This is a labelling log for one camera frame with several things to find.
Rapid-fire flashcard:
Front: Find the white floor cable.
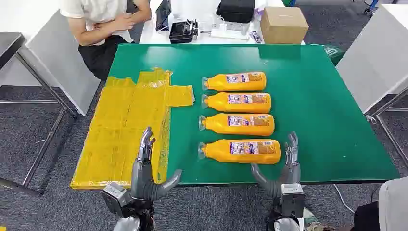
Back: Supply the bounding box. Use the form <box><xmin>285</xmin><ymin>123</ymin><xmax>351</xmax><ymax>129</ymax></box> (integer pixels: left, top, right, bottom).
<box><xmin>333</xmin><ymin>185</ymin><xmax>355</xmax><ymax>214</ymax></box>

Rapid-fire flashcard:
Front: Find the person's right hand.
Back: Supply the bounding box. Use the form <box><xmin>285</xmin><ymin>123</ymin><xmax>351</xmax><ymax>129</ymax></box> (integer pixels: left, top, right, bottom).
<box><xmin>113</xmin><ymin>13</ymin><xmax>136</xmax><ymax>32</ymax></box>

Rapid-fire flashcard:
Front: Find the person in grey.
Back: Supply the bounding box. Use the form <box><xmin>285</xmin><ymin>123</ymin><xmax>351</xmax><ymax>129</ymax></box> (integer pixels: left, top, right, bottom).
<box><xmin>354</xmin><ymin>176</ymin><xmax>408</xmax><ymax>231</ymax></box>

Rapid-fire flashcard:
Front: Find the orange drink bottle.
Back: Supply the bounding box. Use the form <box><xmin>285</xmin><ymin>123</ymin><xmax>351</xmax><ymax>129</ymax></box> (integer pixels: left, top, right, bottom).
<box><xmin>201</xmin><ymin>92</ymin><xmax>272</xmax><ymax>114</ymax></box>
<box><xmin>197</xmin><ymin>139</ymin><xmax>282</xmax><ymax>165</ymax></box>
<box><xmin>198</xmin><ymin>113</ymin><xmax>275</xmax><ymax>137</ymax></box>
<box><xmin>202</xmin><ymin>71</ymin><xmax>267</xmax><ymax>92</ymax></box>

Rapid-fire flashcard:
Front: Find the black electronic device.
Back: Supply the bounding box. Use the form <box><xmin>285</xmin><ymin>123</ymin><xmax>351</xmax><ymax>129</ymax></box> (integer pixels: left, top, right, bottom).
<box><xmin>169</xmin><ymin>19</ymin><xmax>199</xmax><ymax>44</ymax></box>

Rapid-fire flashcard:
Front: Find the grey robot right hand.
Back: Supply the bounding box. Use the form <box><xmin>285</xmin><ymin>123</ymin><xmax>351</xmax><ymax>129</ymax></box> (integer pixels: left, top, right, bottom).
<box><xmin>250</xmin><ymin>131</ymin><xmax>302</xmax><ymax>199</ymax></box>

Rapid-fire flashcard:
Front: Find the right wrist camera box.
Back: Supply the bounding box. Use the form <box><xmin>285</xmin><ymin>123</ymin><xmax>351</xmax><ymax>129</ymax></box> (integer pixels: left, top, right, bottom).
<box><xmin>280</xmin><ymin>183</ymin><xmax>306</xmax><ymax>218</ymax></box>

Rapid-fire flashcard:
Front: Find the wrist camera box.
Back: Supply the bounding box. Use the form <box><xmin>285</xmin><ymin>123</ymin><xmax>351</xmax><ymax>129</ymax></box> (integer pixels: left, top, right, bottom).
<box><xmin>280</xmin><ymin>183</ymin><xmax>306</xmax><ymax>218</ymax></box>
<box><xmin>101</xmin><ymin>181</ymin><xmax>133</xmax><ymax>219</ymax></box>

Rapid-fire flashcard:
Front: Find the person's shoe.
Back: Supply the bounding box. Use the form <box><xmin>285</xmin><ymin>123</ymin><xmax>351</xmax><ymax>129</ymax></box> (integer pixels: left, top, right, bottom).
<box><xmin>303</xmin><ymin>207</ymin><xmax>326</xmax><ymax>231</ymax></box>

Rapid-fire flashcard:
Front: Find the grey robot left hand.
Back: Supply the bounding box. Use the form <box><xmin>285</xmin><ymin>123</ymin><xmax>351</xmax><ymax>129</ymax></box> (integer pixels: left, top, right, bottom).
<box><xmin>130</xmin><ymin>126</ymin><xmax>183</xmax><ymax>203</ymax></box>

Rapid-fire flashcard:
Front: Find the green table mat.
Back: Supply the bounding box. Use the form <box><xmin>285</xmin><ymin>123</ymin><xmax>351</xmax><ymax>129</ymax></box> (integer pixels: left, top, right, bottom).
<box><xmin>107</xmin><ymin>43</ymin><xmax>401</xmax><ymax>186</ymax></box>

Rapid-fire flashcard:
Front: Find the white power strip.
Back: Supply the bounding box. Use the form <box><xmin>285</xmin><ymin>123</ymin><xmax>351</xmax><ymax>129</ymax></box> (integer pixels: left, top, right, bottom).
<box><xmin>210</xmin><ymin>28</ymin><xmax>250</xmax><ymax>41</ymax></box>

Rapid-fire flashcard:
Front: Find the brown cardboard box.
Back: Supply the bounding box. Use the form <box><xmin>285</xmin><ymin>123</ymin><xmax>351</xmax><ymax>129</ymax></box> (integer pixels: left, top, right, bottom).
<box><xmin>260</xmin><ymin>6</ymin><xmax>309</xmax><ymax>45</ymax></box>

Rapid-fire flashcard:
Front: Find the black bag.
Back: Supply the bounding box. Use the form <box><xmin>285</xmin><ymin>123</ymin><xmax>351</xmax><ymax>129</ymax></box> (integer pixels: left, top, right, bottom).
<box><xmin>216</xmin><ymin>0</ymin><xmax>255</xmax><ymax>24</ymax></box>

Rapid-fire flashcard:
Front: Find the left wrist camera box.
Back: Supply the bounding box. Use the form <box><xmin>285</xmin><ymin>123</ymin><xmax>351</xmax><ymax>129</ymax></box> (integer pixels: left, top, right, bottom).
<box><xmin>101</xmin><ymin>181</ymin><xmax>133</xmax><ymax>219</ymax></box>

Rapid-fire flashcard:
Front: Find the white desk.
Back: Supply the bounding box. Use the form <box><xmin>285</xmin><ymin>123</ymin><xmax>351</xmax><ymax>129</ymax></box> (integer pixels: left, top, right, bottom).
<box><xmin>139</xmin><ymin>0</ymin><xmax>305</xmax><ymax>45</ymax></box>

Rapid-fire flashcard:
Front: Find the yellow sheet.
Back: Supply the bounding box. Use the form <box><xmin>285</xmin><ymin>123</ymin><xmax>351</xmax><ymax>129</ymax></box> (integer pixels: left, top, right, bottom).
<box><xmin>70</xmin><ymin>67</ymin><xmax>196</xmax><ymax>191</ymax></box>

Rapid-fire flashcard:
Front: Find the white table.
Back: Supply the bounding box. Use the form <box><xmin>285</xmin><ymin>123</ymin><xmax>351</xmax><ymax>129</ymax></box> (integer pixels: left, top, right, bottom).
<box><xmin>335</xmin><ymin>3</ymin><xmax>408</xmax><ymax>169</ymax></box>
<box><xmin>0</xmin><ymin>0</ymin><xmax>102</xmax><ymax>116</ymax></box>

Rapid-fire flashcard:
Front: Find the blue metal frame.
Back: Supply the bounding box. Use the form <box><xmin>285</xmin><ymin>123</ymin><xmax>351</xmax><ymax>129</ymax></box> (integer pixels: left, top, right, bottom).
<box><xmin>363</xmin><ymin>0</ymin><xmax>381</xmax><ymax>16</ymax></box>

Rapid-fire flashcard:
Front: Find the steel table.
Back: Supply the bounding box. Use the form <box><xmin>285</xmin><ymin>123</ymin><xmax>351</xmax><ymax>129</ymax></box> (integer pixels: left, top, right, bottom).
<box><xmin>0</xmin><ymin>32</ymin><xmax>80</xmax><ymax>197</ymax></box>

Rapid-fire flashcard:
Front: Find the black tablet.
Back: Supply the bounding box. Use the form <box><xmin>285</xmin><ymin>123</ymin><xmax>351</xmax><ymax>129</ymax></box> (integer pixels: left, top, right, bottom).
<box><xmin>155</xmin><ymin>0</ymin><xmax>172</xmax><ymax>32</ymax></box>

